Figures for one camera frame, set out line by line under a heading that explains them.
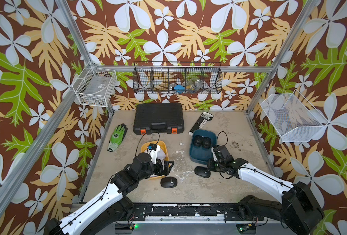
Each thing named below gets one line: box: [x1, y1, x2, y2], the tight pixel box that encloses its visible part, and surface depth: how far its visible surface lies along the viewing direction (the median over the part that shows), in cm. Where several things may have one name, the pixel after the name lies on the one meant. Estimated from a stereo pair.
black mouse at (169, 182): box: [160, 176, 178, 188], surface depth 84 cm
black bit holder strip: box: [188, 111, 214, 137], surface depth 117 cm
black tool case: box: [133, 102, 185, 135], surface depth 109 cm
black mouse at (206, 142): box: [201, 137, 212, 149], surface depth 101 cm
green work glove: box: [106, 123, 128, 153], surface depth 104 cm
